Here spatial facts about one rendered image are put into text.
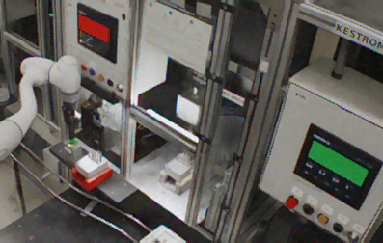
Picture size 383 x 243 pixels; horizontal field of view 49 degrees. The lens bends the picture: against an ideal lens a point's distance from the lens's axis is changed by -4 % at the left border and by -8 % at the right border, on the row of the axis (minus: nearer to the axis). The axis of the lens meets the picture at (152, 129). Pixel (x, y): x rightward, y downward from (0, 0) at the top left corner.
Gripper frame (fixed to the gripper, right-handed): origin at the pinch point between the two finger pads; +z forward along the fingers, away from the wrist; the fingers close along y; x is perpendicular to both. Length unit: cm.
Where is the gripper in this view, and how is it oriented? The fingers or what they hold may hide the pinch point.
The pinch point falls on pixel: (71, 132)
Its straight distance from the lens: 218.0
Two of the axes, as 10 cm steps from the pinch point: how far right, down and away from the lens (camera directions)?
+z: -0.7, 7.9, 6.0
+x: -6.8, 4.1, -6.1
